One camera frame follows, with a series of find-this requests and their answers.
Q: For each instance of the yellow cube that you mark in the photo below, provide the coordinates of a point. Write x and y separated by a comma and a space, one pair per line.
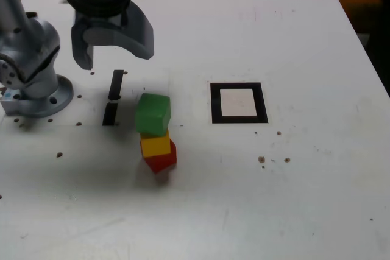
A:
155, 147

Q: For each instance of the black tape square outline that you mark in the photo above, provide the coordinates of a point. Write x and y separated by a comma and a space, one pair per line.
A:
214, 104

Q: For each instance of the red cube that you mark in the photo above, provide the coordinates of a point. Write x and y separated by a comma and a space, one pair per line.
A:
164, 162

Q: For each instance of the green cube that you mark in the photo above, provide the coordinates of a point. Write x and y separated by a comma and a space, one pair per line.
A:
152, 114

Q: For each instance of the black tape strip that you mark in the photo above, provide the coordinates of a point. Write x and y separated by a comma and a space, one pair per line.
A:
117, 85

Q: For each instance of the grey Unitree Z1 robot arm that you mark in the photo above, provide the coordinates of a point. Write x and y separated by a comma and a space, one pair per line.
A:
36, 44

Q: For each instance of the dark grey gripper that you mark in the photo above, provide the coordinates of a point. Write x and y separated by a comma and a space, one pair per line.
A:
100, 22

